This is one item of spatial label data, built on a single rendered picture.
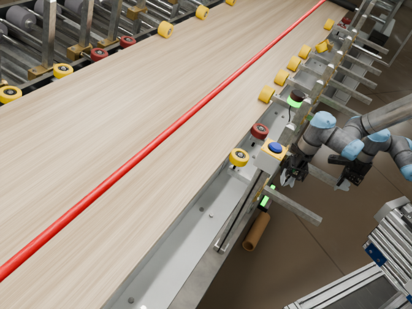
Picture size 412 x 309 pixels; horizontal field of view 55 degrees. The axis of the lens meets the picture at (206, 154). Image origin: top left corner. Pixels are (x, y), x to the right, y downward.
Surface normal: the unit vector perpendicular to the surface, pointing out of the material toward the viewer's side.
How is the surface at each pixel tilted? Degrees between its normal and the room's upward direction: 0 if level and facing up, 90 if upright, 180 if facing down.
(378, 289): 0
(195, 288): 0
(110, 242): 0
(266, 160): 90
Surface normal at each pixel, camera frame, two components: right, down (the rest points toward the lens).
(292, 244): 0.29, -0.72
